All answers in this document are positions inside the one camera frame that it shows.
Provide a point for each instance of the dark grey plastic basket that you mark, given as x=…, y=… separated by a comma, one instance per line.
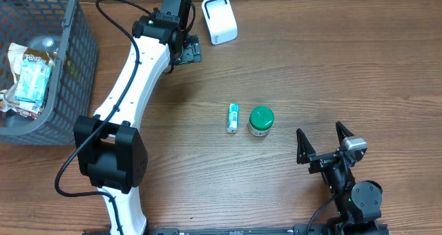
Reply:
x=67, y=97

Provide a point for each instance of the yellow oil bottle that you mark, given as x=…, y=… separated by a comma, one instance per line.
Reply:
x=51, y=44

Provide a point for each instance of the green flushable wipes pack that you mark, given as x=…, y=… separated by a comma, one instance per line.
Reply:
x=33, y=81

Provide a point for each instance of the white barcode scanner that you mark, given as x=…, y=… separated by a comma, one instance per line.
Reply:
x=220, y=21

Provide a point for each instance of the brown mixed nuts bag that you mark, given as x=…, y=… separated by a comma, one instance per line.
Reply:
x=16, y=55

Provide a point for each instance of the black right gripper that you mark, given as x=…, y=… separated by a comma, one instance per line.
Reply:
x=306, y=155

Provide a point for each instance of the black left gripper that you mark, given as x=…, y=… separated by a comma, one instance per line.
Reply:
x=190, y=52

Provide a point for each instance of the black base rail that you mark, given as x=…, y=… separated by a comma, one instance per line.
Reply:
x=235, y=231

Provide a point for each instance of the small teal tissue pack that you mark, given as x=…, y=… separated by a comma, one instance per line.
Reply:
x=232, y=118

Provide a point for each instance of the green lidded jar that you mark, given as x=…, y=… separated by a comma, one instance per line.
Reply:
x=260, y=121

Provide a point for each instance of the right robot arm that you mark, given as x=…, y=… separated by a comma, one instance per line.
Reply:
x=358, y=203

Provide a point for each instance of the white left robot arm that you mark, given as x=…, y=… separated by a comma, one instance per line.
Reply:
x=109, y=147

